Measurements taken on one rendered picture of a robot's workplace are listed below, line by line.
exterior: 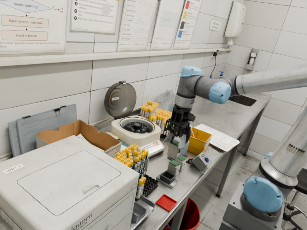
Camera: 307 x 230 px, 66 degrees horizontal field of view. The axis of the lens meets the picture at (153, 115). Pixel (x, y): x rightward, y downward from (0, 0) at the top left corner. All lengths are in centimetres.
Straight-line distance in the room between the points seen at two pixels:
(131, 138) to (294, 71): 76
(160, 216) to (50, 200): 51
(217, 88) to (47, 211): 61
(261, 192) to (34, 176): 64
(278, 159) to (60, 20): 96
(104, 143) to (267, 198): 73
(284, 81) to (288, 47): 238
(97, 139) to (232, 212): 68
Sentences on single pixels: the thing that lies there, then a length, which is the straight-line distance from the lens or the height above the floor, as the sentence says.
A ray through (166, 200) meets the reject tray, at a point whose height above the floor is 88.
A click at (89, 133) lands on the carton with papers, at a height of 98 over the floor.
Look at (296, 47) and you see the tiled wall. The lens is 325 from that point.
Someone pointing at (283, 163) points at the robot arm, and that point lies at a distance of 80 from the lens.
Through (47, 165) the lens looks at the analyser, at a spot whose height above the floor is 117.
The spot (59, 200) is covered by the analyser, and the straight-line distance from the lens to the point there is 58.
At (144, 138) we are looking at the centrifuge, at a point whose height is 98.
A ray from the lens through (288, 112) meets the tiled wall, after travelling 335.
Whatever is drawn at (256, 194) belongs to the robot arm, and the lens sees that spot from 84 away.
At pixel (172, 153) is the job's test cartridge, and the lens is 104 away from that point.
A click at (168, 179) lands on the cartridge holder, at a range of 110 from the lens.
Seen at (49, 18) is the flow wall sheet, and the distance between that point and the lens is 109.
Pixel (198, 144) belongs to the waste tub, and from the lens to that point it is 138.
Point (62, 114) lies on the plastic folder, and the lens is 123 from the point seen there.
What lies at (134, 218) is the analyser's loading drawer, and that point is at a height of 93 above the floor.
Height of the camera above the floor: 157
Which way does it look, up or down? 23 degrees down
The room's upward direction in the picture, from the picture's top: 11 degrees clockwise
